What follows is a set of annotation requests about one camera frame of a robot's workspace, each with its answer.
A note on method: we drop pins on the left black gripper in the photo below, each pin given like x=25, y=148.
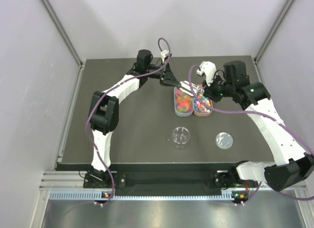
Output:
x=164, y=77

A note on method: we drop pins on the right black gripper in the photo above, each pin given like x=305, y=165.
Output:
x=208, y=90

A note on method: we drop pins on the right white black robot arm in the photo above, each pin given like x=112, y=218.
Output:
x=293, y=161

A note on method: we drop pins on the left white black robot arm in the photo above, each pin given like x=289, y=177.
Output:
x=104, y=108

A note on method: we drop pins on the blue tray of translucent candies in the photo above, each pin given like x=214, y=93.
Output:
x=183, y=103

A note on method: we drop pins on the pink tray of opaque candies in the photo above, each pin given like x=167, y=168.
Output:
x=201, y=108

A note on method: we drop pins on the clear plastic jar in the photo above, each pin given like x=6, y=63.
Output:
x=180, y=137

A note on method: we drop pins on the clear round jar lid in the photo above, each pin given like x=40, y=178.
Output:
x=224, y=140

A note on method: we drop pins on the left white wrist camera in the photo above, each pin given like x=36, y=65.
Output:
x=165, y=55

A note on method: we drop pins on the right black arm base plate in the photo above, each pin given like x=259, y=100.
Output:
x=225, y=180

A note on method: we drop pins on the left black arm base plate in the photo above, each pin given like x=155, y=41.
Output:
x=104, y=181

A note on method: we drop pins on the right aluminium corner post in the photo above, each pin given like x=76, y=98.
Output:
x=273, y=30

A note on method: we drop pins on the aluminium corner post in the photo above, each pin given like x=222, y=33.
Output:
x=273, y=30
x=61, y=31

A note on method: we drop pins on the left aluminium corner post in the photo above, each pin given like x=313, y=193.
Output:
x=61, y=31

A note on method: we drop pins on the aluminium front frame rail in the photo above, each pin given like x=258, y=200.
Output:
x=70, y=180

